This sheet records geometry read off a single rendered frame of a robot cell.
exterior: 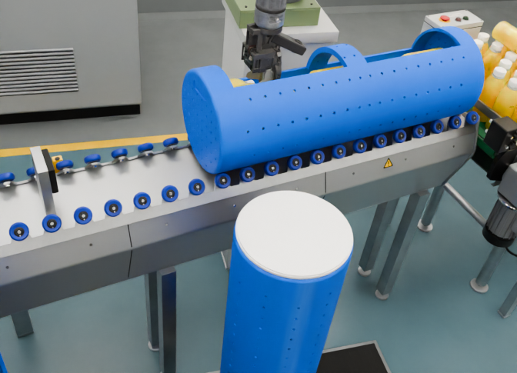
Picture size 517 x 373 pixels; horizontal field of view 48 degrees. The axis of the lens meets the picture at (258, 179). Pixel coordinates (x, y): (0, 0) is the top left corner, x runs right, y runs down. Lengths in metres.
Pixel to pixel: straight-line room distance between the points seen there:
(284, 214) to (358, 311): 1.24
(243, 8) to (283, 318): 0.97
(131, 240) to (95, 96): 1.85
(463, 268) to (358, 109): 1.45
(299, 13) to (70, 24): 1.48
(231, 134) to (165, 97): 2.18
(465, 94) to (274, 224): 0.79
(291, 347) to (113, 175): 0.66
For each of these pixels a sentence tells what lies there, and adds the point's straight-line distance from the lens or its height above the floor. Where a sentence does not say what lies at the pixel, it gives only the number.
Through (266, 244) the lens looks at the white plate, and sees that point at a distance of 1.33.
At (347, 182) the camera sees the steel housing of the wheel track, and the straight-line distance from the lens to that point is 1.81.
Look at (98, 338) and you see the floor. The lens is 2.44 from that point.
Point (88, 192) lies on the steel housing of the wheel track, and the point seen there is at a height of 0.93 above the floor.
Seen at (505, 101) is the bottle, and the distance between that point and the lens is 2.08.
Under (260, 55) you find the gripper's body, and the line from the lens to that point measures 1.49.
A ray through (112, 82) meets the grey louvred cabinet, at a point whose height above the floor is 0.25.
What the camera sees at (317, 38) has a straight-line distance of 1.95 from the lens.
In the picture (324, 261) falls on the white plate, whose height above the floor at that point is 1.04.
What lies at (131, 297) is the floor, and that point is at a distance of 2.53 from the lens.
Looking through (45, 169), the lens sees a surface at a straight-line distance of 1.46.
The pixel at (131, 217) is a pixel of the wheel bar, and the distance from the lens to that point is 1.54.
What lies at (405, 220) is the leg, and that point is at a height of 0.48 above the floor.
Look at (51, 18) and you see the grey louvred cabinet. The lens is 3.11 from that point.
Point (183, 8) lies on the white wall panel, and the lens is 4.53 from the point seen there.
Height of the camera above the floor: 2.02
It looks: 41 degrees down
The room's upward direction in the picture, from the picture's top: 7 degrees clockwise
